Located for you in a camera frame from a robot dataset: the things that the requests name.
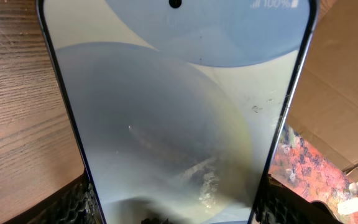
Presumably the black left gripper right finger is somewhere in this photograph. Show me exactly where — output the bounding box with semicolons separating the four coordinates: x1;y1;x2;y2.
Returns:
253;175;341;224

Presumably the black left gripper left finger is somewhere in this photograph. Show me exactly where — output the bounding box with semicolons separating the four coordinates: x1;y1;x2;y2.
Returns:
6;174;102;224

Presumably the Samsung smartphone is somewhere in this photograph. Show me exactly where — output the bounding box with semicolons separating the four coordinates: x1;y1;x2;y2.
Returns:
36;0;319;223

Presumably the colourful painted sheet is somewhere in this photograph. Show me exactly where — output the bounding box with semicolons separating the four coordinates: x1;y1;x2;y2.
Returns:
269;126;358;223

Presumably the cardboard backdrop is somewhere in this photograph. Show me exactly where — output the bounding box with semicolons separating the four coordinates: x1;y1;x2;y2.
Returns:
287;0;358;170

